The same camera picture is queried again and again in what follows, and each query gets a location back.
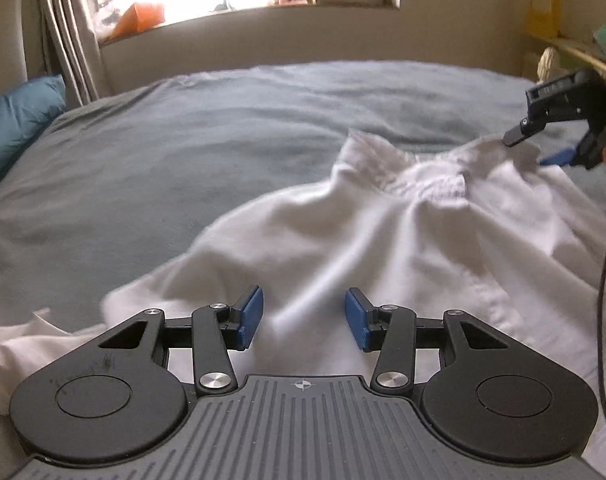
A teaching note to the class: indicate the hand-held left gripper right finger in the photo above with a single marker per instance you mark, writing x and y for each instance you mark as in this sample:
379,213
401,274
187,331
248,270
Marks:
357,320

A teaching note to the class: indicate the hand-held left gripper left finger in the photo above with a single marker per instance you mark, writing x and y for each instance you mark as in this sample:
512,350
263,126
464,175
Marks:
245,322

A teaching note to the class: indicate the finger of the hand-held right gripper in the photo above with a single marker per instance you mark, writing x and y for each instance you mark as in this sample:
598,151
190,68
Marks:
560,156
520,132

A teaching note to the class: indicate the white button shirt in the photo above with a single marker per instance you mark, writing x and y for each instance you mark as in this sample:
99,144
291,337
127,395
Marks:
358,240

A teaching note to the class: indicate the white wooden shelf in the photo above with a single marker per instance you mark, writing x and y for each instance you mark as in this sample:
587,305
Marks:
573,50

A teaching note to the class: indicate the white bedpost knob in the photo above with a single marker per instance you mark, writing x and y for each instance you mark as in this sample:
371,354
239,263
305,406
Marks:
548,65

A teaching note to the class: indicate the yellow box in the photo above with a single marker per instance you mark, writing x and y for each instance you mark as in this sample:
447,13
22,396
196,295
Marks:
544,12

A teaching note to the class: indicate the blue pillow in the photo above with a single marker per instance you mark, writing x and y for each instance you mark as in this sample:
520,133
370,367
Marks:
18,120

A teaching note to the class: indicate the orange bag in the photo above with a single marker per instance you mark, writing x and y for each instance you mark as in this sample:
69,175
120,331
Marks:
138,20

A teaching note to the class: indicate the grey curtain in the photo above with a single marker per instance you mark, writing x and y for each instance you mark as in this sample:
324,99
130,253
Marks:
68,35

